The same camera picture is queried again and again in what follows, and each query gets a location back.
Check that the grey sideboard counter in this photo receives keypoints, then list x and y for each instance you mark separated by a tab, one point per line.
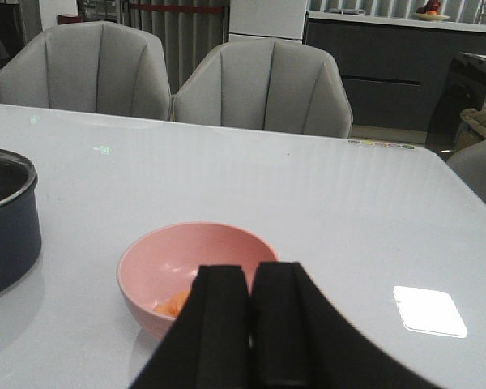
393	69

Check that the left grey chair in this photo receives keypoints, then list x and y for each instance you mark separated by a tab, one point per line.
91	67

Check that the red barrier tape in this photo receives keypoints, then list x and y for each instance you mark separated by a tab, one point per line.
174	8

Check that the dark blue saucepan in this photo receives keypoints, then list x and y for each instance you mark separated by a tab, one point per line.
20	232

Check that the red bin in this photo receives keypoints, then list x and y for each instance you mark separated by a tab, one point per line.
68	19

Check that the fruit plate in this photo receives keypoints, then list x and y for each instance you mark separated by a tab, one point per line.
430	11

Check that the beige cushion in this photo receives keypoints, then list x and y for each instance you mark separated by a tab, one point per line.
476	120

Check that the pink bowl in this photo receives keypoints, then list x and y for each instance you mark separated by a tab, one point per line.
165	262

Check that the grey chair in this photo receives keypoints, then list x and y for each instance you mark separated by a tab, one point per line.
267	84
470	165
91	67

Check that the grey chair at right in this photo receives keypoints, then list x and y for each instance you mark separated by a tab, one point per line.
470	165

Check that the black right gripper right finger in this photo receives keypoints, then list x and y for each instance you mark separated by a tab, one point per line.
300	340

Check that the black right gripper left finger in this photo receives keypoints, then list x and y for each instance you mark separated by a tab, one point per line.
208	344

